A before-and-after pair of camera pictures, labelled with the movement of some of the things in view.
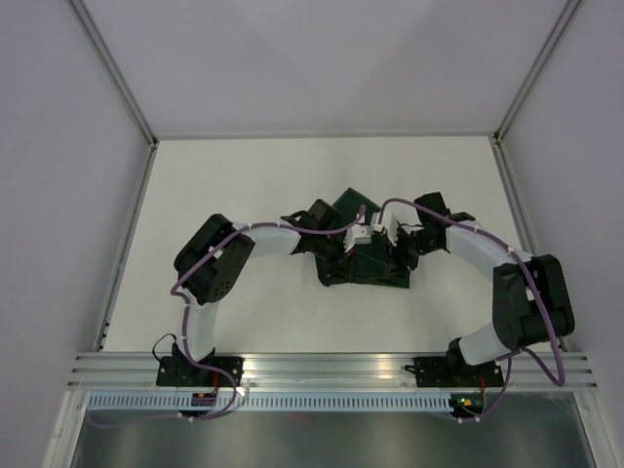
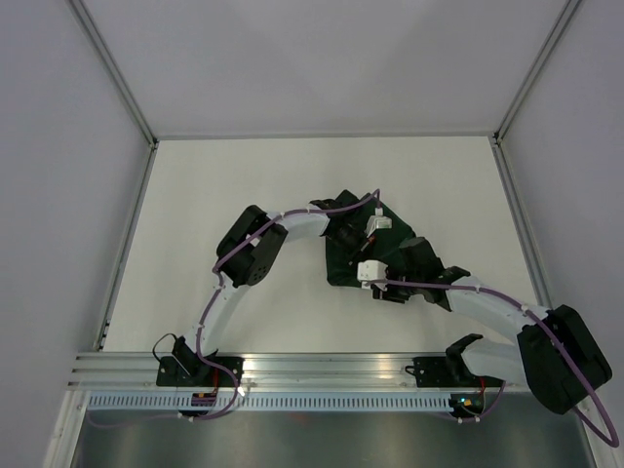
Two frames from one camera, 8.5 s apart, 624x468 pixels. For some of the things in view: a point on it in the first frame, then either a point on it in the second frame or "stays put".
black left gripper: x=328 y=267 → x=362 y=245
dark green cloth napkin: x=375 y=261 stays put
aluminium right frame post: x=565 y=17 stays put
